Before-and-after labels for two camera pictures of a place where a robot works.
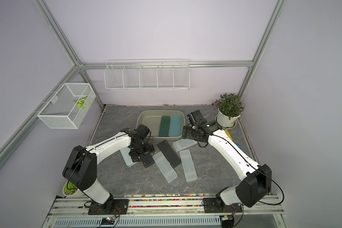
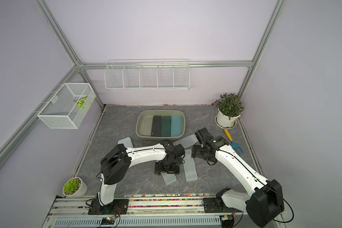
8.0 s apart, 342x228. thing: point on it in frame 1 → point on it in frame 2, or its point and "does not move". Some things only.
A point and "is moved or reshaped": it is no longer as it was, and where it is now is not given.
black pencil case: x=147 y=159 is moved or reshaped
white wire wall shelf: x=147 y=74 does not move
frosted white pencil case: x=187 y=165 does not move
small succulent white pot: x=71 y=191 does not move
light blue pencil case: x=175 y=126 does not move
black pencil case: x=166 y=150 is moved or reshaped
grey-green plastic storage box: x=163 y=124 does not move
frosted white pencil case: x=182 y=144 does not move
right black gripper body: x=191 y=132 → x=199 y=152
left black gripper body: x=141 y=148 → x=170 y=167
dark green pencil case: x=164 y=128 does not move
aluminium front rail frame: x=258 y=212 does not move
